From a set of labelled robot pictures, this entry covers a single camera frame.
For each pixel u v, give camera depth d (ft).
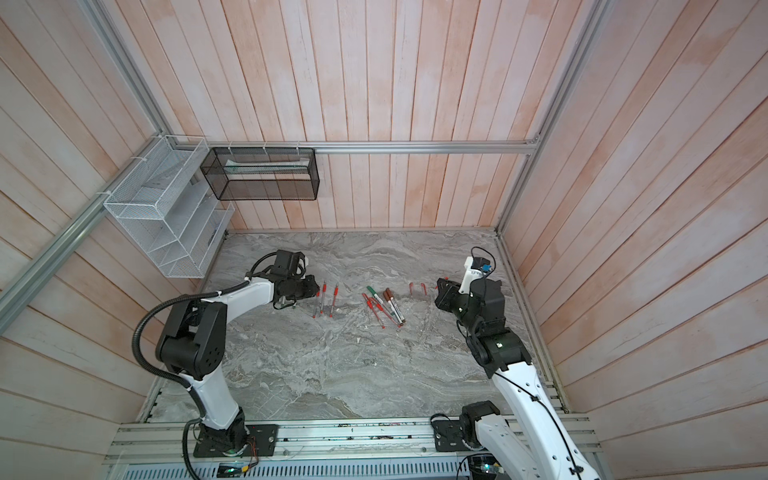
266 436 2.42
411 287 3.41
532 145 3.04
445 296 2.12
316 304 3.25
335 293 3.32
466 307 2.03
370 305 3.23
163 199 2.29
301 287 2.90
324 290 3.31
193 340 1.65
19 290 1.71
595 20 2.26
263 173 3.37
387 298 3.30
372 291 3.39
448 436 2.40
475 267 2.09
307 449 2.40
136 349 1.48
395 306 3.21
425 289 3.40
